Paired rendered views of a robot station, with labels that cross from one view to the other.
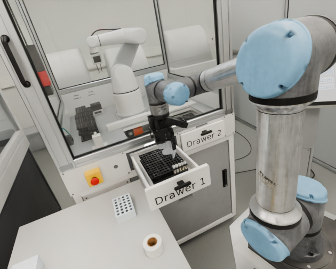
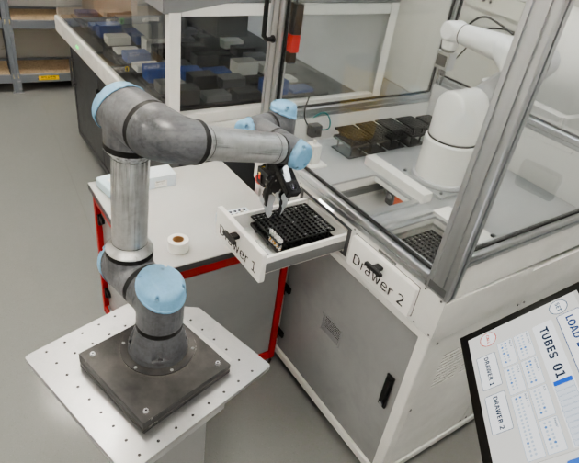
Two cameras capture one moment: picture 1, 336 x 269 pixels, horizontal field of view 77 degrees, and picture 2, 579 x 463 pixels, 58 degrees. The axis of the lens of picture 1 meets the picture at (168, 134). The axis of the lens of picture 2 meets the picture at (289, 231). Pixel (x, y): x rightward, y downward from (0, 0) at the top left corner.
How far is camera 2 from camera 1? 1.43 m
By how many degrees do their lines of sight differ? 60
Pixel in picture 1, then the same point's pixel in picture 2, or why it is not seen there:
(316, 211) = (133, 294)
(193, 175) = (248, 245)
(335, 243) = (146, 379)
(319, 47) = (105, 113)
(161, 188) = (225, 220)
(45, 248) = (190, 182)
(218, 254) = (291, 446)
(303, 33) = (102, 95)
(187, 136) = (358, 246)
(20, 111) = not seen: hidden behind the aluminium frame
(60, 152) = not seen: hidden behind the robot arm
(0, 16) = not seen: outside the picture
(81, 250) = (186, 202)
